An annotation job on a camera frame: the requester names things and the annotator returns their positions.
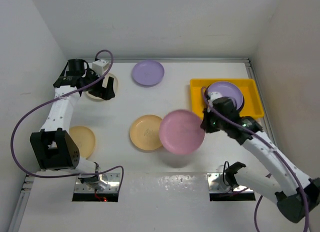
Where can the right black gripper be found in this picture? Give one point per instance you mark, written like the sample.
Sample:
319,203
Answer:
205,124

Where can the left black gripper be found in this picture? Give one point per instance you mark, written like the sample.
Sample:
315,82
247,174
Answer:
105,93

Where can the pink plate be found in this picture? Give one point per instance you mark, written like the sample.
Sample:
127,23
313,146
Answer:
180,132

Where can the purple plate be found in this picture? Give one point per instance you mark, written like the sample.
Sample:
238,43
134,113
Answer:
227,89
148,72

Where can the yellow plate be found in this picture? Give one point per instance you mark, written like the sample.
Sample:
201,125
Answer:
85,140
144,132

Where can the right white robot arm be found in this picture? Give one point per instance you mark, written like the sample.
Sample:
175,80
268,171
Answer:
294,192

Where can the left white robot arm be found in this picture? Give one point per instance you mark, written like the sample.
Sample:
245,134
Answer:
53,146

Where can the yellow plastic bin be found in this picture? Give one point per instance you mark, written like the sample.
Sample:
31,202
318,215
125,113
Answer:
252,102

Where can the cream plate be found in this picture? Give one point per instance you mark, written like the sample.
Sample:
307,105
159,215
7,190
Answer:
115,83

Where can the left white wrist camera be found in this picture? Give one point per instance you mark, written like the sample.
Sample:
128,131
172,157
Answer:
100,66

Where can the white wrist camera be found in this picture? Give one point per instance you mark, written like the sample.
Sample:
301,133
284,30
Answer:
214,95
100,66

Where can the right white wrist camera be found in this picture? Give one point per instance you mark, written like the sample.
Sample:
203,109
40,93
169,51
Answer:
214,95

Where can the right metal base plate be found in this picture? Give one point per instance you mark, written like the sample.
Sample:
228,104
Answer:
216,185

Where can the metal base plate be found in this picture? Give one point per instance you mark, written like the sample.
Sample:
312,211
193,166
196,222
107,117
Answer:
111,182
216,185

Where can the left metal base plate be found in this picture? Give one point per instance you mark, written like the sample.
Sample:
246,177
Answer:
111,182

